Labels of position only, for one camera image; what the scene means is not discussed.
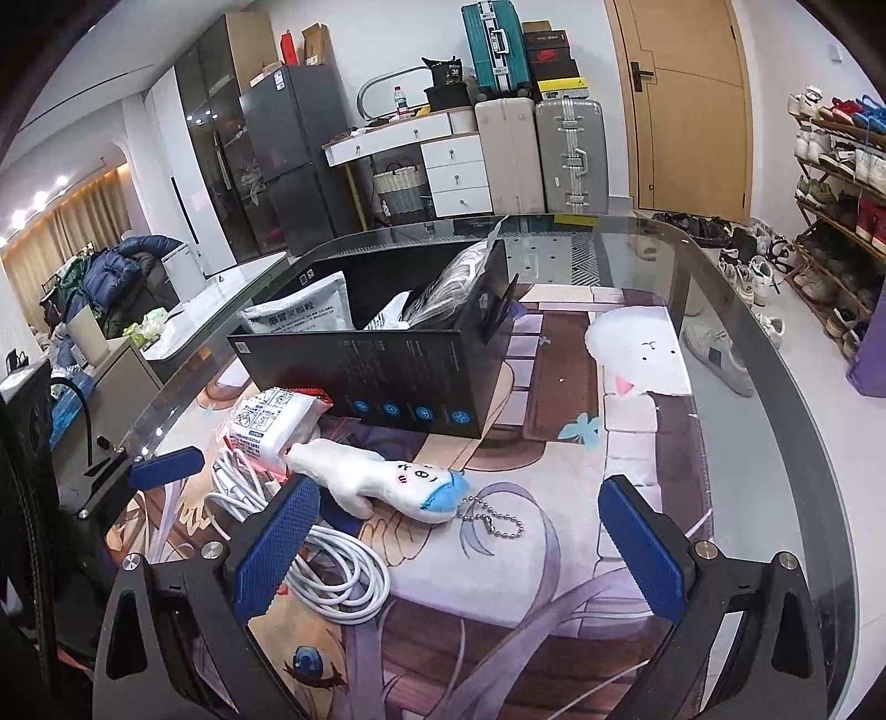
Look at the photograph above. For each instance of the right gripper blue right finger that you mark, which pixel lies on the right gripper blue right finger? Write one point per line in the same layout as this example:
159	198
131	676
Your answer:
654	549

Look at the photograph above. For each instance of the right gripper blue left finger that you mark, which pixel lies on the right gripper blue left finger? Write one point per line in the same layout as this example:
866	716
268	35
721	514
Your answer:
266	544

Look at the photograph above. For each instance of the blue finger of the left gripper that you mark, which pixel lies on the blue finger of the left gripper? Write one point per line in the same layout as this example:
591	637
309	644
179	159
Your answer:
161	470

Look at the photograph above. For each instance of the green white medicine bag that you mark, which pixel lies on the green white medicine bag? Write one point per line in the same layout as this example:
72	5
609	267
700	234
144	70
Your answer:
319	307

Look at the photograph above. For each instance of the clear bag with white cable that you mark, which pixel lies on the clear bag with white cable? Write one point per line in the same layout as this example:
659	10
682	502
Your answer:
447	294

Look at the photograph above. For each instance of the grey white medicine bag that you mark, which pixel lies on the grey white medicine bag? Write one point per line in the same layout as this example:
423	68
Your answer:
391	316

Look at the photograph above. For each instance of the white red tissue pack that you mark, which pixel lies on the white red tissue pack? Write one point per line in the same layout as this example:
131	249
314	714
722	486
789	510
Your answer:
265	425

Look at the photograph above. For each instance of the blue puffer jacket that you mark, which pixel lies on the blue puffer jacket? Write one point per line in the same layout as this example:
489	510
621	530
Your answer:
112	271

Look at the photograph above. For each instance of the white sneaker on floor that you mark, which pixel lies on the white sneaker on floor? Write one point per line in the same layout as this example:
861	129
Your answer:
712	347

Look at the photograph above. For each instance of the black cardboard box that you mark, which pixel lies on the black cardboard box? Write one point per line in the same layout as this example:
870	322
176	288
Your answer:
438	380

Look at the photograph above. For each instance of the purple bag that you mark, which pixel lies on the purple bag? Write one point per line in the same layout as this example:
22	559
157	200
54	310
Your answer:
867	369

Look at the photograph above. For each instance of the wooden shoe rack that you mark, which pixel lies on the wooden shoe rack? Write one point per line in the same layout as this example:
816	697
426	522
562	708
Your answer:
839	146

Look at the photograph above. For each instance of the white wicker basket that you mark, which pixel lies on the white wicker basket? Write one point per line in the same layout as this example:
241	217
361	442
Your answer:
401	192

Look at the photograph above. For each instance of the dark grey refrigerator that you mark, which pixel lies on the dark grey refrigerator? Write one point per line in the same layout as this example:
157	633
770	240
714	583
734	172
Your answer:
291	115

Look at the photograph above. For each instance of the dark glass cabinet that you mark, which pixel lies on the dark glass cabinet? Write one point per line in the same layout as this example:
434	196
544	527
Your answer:
212	76

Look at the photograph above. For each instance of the white drawer desk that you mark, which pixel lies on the white drawer desk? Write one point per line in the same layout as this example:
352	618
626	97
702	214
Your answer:
451	153

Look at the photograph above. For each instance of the plastic water bottle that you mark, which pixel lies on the plastic water bottle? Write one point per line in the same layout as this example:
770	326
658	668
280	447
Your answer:
402	107

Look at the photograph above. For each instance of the silver suitcase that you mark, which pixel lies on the silver suitcase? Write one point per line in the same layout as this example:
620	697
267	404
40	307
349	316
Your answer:
573	152

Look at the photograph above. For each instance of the wooden door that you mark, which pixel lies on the wooden door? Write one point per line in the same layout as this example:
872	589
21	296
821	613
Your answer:
687	106

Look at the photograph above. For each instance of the black bag on desk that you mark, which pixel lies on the black bag on desk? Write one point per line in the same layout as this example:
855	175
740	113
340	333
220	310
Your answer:
448	89

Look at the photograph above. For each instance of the beige suitcase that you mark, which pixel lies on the beige suitcase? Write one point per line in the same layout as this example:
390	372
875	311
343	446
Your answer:
511	154

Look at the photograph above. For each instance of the stacked shoe boxes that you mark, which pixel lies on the stacked shoe boxes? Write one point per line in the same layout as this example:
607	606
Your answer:
553	68

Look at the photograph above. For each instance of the teal suitcase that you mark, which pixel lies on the teal suitcase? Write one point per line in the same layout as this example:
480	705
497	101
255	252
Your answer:
495	39

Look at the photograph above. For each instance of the white plush keychain toy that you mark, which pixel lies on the white plush keychain toy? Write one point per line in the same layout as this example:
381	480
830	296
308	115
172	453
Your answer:
356	478

